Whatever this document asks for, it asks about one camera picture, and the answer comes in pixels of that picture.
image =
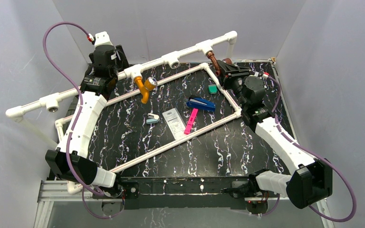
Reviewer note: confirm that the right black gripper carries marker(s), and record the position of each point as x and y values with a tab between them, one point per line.
229	73

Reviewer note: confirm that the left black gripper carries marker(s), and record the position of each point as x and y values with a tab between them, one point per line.
122	59

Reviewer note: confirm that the brown plastic faucet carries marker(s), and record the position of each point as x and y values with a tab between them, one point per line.
210	55

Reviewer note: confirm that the white PVC pipe frame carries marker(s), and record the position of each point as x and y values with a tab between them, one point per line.
172	59

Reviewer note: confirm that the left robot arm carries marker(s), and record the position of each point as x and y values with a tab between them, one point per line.
69	161

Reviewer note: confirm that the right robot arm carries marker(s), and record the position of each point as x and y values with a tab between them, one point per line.
309	179

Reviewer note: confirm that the teal green eraser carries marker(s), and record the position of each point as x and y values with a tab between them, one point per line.
212	89

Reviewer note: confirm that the blue stapler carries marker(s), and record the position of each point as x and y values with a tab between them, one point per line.
200	103

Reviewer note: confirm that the orange plastic faucet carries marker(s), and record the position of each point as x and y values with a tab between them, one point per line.
145	87

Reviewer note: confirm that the pink plastic clip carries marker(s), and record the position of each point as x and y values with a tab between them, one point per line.
191	121

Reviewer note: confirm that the white barcode label tag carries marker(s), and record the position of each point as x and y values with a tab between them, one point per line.
175	123

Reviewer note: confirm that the small white teal clip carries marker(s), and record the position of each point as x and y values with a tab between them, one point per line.
152	118

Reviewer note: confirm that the black front base bar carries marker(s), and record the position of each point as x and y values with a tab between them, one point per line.
234	191

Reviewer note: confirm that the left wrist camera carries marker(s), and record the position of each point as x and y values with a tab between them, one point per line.
99	39

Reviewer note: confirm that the aluminium frame rail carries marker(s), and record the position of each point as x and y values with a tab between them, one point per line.
66	191

